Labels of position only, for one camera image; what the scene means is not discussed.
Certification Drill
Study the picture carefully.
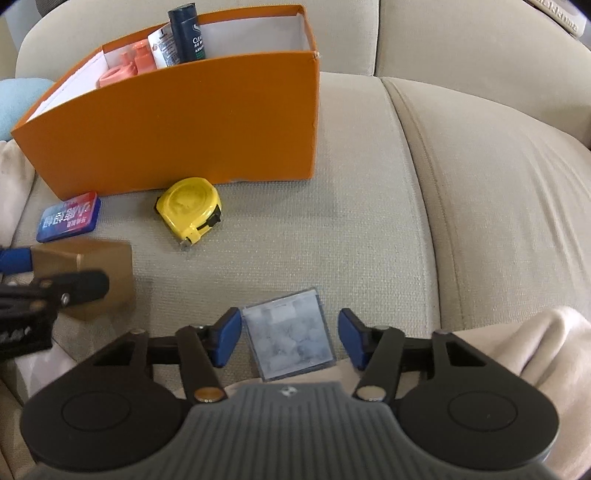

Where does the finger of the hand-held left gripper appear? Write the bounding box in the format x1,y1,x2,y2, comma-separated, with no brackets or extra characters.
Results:
0,248,34,276
0,270,110,315

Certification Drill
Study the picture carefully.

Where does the blue and red tin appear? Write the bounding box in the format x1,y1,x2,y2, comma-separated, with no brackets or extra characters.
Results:
36,191,101,244

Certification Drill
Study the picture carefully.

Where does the gold cardboard box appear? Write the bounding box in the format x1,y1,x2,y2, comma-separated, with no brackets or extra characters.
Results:
30,239,137,321

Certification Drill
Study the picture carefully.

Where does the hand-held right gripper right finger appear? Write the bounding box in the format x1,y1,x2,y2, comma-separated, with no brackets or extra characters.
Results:
338,308,497,403

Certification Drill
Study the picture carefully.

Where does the orange cardboard box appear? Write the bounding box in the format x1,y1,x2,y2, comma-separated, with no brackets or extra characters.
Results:
10,4,321,198

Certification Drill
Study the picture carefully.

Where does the light blue pillow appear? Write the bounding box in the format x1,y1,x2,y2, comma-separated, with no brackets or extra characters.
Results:
0,78,54,141

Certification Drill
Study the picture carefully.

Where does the pink plastic toy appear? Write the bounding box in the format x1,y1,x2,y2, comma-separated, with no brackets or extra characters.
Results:
98,39,155,88

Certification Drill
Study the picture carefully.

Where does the white cloth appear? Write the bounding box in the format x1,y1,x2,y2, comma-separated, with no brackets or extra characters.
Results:
0,138,38,246

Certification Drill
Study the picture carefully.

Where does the white tube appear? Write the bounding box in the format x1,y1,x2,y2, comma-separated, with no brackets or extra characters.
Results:
148,25,181,70

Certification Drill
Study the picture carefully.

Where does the beige fabric sofa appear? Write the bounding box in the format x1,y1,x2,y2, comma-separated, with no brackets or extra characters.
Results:
0,0,591,480

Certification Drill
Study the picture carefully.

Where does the yellow tape measure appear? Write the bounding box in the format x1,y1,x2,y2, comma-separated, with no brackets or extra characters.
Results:
154,176,223,252

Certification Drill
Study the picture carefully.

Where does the clear plastic case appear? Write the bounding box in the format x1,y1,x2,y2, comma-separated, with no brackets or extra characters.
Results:
241,286,336,382

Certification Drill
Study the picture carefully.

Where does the dark blue bottle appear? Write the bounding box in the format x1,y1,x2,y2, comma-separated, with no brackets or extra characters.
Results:
167,2,207,63

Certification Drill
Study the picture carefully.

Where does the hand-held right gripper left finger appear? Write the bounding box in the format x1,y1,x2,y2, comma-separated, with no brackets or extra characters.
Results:
90,307,243,403

